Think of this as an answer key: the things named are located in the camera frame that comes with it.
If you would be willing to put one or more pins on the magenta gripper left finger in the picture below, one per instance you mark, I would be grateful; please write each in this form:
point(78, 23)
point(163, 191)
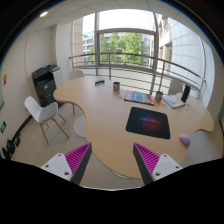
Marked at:
point(70, 166)

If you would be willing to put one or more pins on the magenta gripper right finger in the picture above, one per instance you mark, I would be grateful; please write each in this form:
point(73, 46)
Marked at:
point(153, 166)

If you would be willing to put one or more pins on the purple computer mouse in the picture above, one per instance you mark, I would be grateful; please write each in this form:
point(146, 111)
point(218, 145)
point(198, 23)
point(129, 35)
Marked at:
point(185, 139)

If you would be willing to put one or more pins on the black mouse pad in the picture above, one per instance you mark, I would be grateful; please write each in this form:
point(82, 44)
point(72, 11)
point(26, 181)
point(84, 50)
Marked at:
point(148, 122)

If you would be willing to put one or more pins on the white chair wooden legs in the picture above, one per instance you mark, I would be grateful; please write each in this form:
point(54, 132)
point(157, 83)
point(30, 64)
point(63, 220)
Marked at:
point(43, 114)

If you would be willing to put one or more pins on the red white can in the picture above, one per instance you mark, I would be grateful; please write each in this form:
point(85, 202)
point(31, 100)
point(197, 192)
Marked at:
point(158, 96)

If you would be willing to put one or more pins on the black cylindrical speaker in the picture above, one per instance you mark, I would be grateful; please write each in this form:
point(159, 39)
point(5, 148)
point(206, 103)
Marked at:
point(185, 93)

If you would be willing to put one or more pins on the white chair right back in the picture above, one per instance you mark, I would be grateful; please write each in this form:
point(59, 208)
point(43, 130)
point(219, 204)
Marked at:
point(175, 87)

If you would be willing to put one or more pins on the small dark box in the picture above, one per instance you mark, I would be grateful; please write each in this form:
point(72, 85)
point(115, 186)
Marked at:
point(99, 82)

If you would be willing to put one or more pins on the dark patterned mug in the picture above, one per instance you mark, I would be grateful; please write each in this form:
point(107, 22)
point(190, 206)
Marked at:
point(116, 86)

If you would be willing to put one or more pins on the black office printer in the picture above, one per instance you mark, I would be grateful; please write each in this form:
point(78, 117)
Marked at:
point(46, 80)

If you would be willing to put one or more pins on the white chair behind table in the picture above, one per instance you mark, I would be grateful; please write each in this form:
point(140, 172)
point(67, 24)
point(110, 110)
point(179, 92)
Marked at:
point(75, 74)

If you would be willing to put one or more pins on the metal balcony railing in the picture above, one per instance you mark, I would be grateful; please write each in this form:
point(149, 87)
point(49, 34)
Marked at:
point(139, 72)

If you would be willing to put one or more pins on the white table pedestal base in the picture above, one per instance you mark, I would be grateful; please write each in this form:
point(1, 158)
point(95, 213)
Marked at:
point(79, 126)

